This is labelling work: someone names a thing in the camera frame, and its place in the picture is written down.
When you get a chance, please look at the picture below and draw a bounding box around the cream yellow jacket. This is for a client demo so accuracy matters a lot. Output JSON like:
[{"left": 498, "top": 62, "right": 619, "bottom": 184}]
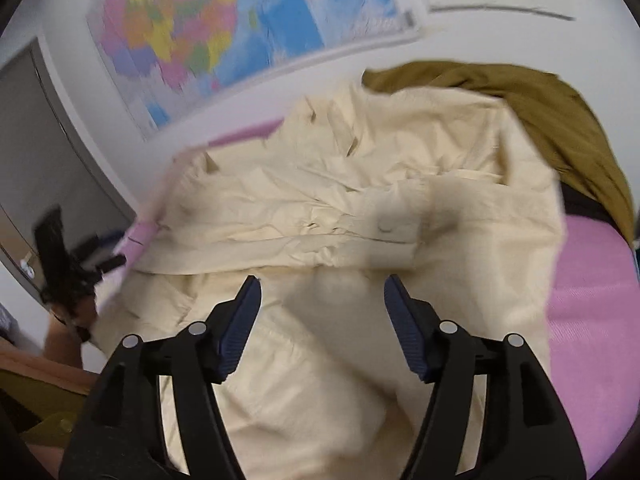
[{"left": 92, "top": 79, "right": 568, "bottom": 480}]

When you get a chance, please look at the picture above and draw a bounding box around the person's left hand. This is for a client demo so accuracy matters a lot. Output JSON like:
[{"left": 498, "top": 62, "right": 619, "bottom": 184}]
[{"left": 42, "top": 296, "right": 98, "bottom": 368}]

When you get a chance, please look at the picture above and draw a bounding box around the pink daisy bed sheet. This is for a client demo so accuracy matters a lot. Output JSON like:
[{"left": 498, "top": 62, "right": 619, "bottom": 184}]
[{"left": 96, "top": 116, "right": 640, "bottom": 478}]

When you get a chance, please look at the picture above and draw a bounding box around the olive green garment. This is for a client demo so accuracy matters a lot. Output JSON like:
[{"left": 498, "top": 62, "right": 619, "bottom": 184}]
[{"left": 361, "top": 61, "right": 634, "bottom": 244}]

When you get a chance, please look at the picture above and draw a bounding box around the colourful wall map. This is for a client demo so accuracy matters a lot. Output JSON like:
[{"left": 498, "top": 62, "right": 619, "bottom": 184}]
[{"left": 87, "top": 0, "right": 416, "bottom": 139}]

